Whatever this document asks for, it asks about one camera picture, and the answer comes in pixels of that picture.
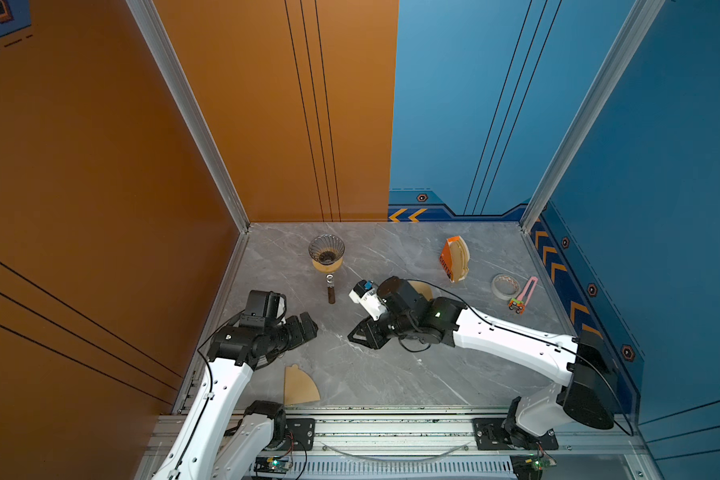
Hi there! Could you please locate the white tape roll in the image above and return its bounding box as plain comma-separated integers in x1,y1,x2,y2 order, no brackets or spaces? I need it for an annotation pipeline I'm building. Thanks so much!
491,274,521,302

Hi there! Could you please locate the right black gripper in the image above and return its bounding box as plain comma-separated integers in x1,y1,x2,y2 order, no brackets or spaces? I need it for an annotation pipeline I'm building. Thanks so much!
344,307,417,351

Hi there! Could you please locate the right circuit board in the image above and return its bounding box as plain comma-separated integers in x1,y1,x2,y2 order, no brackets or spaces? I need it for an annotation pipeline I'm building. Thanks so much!
510,456,557,480

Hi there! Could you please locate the grey glass dripper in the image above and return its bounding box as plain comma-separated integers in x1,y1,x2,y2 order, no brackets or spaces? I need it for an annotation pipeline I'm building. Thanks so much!
308,234,346,266

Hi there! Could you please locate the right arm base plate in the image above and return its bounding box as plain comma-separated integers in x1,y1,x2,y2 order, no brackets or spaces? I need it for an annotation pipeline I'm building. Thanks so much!
472,418,559,451

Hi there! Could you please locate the orange coffee filter box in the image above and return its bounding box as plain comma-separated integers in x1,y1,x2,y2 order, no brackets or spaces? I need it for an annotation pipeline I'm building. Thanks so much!
439,236,470,283

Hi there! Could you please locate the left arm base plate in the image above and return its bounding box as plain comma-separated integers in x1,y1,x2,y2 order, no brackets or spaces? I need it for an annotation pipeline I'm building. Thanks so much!
274,417,316,451

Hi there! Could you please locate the left green circuit board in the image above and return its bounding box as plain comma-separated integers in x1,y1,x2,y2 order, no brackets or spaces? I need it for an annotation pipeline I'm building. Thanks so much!
252,456,293,478

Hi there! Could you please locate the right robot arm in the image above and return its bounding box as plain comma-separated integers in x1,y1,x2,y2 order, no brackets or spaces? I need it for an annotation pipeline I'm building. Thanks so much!
349,276,621,449

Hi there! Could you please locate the brown paper coffee filter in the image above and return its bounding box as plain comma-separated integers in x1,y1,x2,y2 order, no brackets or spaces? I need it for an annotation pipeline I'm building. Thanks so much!
408,280,435,301

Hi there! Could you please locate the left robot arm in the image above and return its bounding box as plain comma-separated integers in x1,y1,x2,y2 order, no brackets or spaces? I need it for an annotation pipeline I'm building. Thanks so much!
152,290,319,479

